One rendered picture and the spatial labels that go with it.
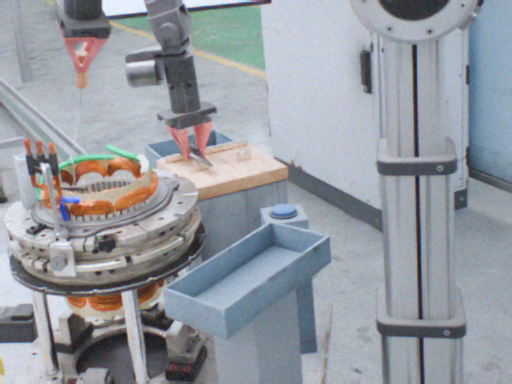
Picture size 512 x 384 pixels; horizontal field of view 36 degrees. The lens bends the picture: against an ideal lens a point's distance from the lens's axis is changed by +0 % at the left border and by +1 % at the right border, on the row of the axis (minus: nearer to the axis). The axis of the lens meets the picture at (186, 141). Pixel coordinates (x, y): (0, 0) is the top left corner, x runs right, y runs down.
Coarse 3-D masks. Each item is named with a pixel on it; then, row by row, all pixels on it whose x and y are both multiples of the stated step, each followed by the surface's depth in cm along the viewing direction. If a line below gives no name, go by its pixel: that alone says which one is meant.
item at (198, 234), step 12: (192, 252) 126; (12, 264) 129; (168, 264) 123; (180, 264) 123; (24, 276) 124; (144, 276) 120; (156, 276) 120; (48, 288) 120; (60, 288) 119; (72, 288) 119; (84, 288) 118; (96, 288) 118; (108, 288) 118
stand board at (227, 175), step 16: (160, 160) 157; (192, 160) 155; (224, 160) 153; (256, 160) 151; (272, 160) 150; (192, 176) 146; (208, 176) 145; (224, 176) 144; (240, 176) 144; (256, 176) 144; (272, 176) 145; (208, 192) 141; (224, 192) 142
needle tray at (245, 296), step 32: (224, 256) 115; (256, 256) 121; (288, 256) 120; (320, 256) 115; (192, 288) 111; (224, 288) 113; (256, 288) 104; (288, 288) 110; (192, 320) 104; (224, 320) 100; (256, 320) 107; (288, 320) 113; (224, 352) 113; (256, 352) 109; (288, 352) 115
